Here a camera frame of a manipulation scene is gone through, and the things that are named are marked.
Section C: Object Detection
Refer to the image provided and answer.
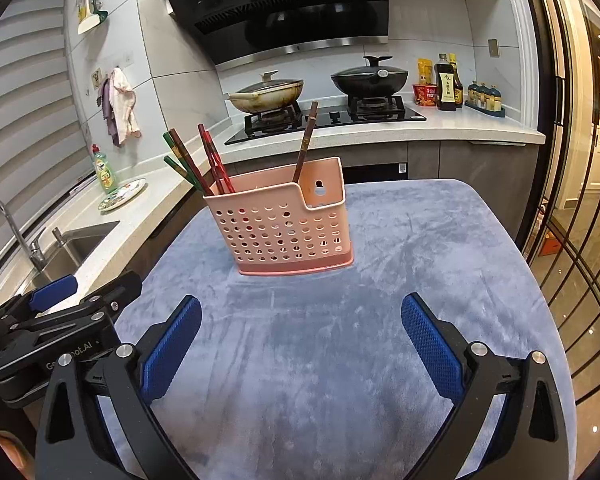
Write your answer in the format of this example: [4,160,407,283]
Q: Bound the red instant noodle cup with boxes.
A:
[412,82,440,107]

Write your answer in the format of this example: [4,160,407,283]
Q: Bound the patterned round plate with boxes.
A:
[98,178,148,211]

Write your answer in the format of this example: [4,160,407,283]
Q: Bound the green chopstick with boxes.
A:
[163,156,201,192]
[161,131,207,196]

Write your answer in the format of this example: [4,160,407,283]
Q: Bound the white window blinds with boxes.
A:
[0,0,101,281]

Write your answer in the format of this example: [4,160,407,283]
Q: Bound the black built-in appliance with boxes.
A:
[342,162,410,185]

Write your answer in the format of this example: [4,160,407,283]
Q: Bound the black gas stove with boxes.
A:
[225,95,427,147]

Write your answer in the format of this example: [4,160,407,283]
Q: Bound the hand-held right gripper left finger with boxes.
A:
[34,295,203,480]

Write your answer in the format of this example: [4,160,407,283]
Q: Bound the brown wok with glass lid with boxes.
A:
[223,71,305,114]

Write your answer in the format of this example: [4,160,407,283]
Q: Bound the grey-blue plush mat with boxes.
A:
[97,178,578,480]

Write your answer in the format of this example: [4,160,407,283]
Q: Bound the steel sink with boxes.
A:
[15,220,121,296]

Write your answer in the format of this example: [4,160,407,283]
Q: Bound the white hanging scraper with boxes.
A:
[76,0,102,36]

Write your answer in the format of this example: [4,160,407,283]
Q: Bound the black range hood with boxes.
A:
[162,0,393,66]

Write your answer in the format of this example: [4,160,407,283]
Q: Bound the pink perforated utensil holder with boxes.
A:
[203,156,355,277]

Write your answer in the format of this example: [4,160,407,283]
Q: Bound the pinkish white hanging cloth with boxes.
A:
[109,66,142,145]

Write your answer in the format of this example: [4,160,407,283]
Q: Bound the black framed glass door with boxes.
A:
[517,0,600,406]

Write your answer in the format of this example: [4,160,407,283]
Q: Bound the black wok with lid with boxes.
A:
[330,56,410,97]

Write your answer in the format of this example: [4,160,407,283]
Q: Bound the chrome faucet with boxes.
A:
[0,196,48,271]

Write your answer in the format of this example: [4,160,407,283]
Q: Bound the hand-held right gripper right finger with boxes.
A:
[401,292,573,480]

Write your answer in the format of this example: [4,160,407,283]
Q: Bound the purple hanging cloth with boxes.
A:
[98,77,123,148]

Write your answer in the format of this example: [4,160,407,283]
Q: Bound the grey base cabinets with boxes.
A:
[130,140,546,281]

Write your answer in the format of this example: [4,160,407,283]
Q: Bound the red chopstick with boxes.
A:
[204,131,236,194]
[197,124,225,195]

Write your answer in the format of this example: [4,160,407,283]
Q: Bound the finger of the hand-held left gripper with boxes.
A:
[10,270,143,346]
[0,275,79,333]

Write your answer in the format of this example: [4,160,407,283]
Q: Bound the green dish soap bottle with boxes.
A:
[91,144,117,192]

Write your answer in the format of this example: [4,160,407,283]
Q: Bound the brown chopstick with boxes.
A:
[292,101,319,182]
[169,129,213,196]

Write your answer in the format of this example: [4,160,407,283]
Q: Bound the large dark sauce bottle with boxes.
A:
[435,54,459,112]

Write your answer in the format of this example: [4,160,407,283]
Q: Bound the slim dark sauce bottle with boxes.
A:
[450,54,465,108]

